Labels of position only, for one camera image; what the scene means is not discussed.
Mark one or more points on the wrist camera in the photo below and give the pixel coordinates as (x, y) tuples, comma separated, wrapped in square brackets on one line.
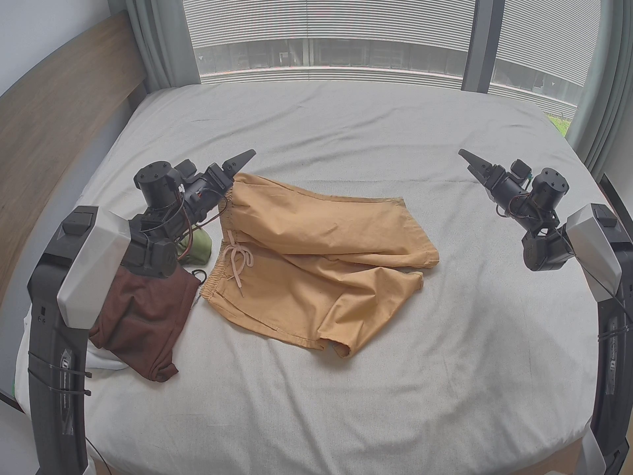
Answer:
[(520, 168), (185, 170)]

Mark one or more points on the grey-green curtain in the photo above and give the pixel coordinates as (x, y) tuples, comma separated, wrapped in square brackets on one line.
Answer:
[(148, 27), (608, 92)]

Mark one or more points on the tan shorts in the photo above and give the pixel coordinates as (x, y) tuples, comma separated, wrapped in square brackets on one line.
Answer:
[(321, 245)]

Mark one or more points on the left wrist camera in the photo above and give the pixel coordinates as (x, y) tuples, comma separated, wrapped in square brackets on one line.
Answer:
[(185, 170)]

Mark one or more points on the bed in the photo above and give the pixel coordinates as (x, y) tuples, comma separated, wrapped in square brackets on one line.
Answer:
[(346, 126)]

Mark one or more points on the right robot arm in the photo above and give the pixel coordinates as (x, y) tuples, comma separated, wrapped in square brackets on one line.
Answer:
[(596, 250)]

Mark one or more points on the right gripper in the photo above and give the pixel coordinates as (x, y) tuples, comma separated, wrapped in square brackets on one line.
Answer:
[(502, 188)]

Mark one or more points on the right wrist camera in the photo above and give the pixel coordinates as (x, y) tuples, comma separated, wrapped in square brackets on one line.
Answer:
[(520, 168)]

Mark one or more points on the brown garment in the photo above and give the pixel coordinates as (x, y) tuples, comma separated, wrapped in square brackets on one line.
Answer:
[(143, 314)]

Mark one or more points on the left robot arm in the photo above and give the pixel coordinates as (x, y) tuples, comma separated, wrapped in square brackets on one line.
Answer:
[(84, 275)]

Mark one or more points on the white garment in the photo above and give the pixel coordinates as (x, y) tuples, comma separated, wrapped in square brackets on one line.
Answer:
[(106, 361)]

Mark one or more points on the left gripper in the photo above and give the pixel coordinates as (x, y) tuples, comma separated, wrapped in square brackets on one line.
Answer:
[(213, 186)]

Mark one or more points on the green garment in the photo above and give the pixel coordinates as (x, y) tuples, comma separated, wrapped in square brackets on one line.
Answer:
[(200, 248)]

